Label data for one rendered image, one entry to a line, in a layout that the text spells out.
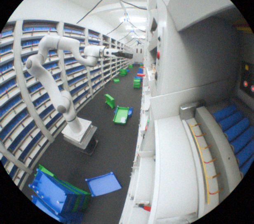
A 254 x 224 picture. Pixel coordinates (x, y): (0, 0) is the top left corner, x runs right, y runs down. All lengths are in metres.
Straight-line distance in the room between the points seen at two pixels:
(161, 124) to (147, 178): 0.20
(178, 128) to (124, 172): 0.93
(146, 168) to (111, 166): 0.77
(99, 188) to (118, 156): 0.47
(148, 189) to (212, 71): 0.33
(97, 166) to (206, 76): 1.11
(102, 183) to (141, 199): 0.76
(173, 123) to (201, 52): 0.13
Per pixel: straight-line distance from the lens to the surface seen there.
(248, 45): 0.27
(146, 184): 0.31
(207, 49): 0.17
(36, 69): 0.63
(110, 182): 1.02
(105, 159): 1.09
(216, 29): 0.20
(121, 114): 1.47
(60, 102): 0.65
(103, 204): 1.06
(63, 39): 0.61
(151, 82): 0.23
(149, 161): 0.33
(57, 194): 0.78
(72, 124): 0.83
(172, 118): 0.17
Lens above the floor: 1.02
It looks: 28 degrees down
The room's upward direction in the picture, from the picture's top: 1 degrees clockwise
